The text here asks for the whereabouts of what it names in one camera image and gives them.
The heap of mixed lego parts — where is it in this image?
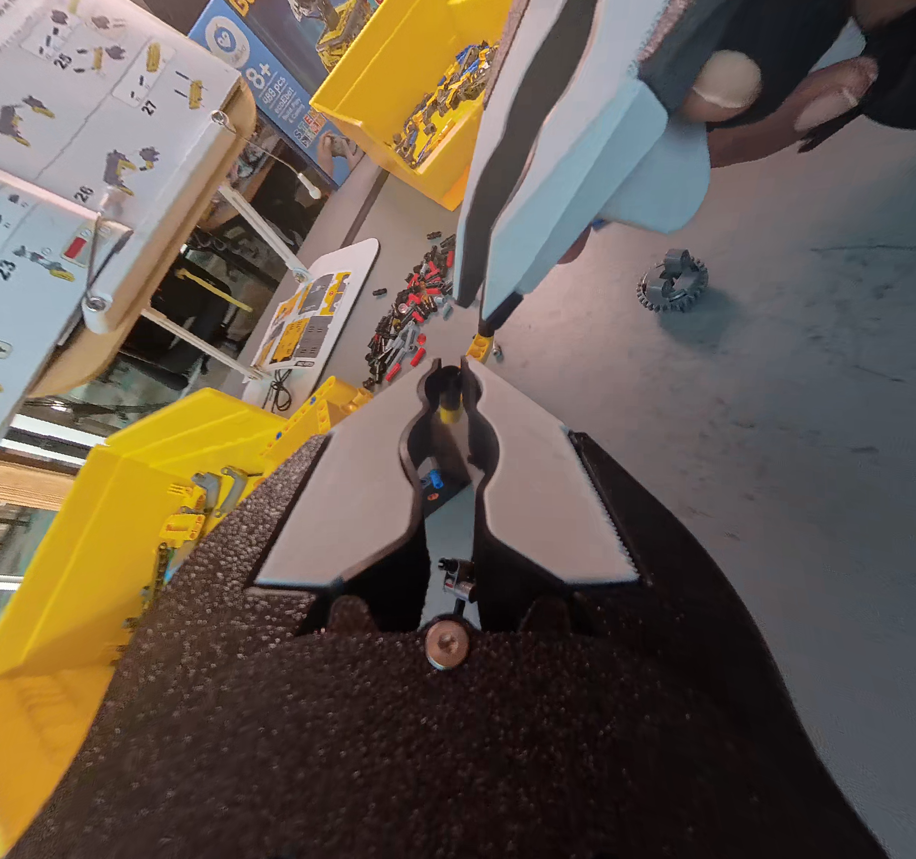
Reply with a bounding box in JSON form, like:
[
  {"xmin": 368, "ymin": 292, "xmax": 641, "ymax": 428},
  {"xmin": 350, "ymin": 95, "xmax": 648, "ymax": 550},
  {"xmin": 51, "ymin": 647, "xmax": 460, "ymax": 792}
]
[{"xmin": 390, "ymin": 42, "xmax": 498, "ymax": 169}]

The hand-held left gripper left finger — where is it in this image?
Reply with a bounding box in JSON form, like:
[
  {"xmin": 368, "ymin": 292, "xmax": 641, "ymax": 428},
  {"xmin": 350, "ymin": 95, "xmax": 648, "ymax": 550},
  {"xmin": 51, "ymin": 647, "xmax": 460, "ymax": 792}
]
[{"xmin": 255, "ymin": 358, "xmax": 443, "ymax": 592}]

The lego instruction booklet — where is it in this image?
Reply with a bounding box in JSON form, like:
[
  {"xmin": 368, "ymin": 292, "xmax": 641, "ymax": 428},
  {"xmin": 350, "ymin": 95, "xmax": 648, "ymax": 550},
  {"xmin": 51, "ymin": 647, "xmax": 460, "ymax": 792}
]
[{"xmin": 0, "ymin": 0, "xmax": 243, "ymax": 438}]

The yellow bin with small parts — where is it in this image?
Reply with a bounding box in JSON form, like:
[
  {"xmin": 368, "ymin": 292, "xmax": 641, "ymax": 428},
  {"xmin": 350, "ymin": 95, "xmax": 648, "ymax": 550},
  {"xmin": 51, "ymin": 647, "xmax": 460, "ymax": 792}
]
[{"xmin": 310, "ymin": 0, "xmax": 538, "ymax": 212}]

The grey lego gear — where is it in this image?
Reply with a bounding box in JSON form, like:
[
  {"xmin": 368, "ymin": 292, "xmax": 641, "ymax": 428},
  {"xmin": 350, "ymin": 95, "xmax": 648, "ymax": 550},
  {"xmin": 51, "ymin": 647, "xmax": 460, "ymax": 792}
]
[{"xmin": 635, "ymin": 248, "xmax": 709, "ymax": 314}]

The pile of small lego pieces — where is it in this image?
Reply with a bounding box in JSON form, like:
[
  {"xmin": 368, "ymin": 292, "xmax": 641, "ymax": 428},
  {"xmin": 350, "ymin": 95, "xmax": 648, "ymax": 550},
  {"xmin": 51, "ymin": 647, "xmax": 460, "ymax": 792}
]
[{"xmin": 361, "ymin": 232, "xmax": 459, "ymax": 391}]

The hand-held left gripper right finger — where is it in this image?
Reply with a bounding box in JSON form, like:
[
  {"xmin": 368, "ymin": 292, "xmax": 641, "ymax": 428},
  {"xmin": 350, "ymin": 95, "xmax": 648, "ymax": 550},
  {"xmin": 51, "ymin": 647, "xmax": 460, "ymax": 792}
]
[{"xmin": 460, "ymin": 356, "xmax": 639, "ymax": 590}]

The yellow lego beam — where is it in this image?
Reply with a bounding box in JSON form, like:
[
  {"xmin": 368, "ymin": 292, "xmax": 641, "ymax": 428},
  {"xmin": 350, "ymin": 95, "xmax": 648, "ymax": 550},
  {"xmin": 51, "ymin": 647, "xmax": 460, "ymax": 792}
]
[{"xmin": 438, "ymin": 331, "xmax": 496, "ymax": 425}]

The heap of large lego parts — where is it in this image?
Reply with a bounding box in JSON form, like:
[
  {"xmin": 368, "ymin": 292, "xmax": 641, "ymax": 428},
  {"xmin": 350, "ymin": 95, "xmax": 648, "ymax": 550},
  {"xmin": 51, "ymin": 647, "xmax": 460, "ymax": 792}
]
[{"xmin": 139, "ymin": 469, "xmax": 251, "ymax": 631}]

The blue toy set box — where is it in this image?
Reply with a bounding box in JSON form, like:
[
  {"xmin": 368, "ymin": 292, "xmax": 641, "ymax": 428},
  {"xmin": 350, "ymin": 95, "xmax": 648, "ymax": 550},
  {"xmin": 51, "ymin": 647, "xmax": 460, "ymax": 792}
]
[{"xmin": 187, "ymin": 0, "xmax": 437, "ymax": 190}]

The yellow grey sticker sheet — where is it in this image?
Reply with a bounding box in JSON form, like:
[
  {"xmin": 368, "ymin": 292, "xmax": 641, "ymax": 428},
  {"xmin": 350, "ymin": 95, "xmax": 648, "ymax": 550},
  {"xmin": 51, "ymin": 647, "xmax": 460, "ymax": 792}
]
[{"xmin": 252, "ymin": 271, "xmax": 353, "ymax": 371}]

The yellow grey lego claw assembly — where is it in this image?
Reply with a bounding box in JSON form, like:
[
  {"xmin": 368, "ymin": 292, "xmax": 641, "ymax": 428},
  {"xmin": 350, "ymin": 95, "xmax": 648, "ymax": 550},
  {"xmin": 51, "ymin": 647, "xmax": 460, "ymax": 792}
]
[{"xmin": 438, "ymin": 557, "xmax": 477, "ymax": 602}]

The person's right hand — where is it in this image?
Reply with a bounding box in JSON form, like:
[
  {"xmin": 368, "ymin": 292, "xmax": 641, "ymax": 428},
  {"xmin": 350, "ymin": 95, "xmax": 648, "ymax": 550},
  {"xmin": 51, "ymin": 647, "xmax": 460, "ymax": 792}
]
[{"xmin": 680, "ymin": 0, "xmax": 916, "ymax": 169}]

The yellow bin with large parts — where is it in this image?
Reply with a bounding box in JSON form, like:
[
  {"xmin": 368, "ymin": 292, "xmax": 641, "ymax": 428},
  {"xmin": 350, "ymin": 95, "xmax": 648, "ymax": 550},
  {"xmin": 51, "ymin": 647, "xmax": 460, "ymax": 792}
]
[{"xmin": 0, "ymin": 387, "xmax": 287, "ymax": 838}]

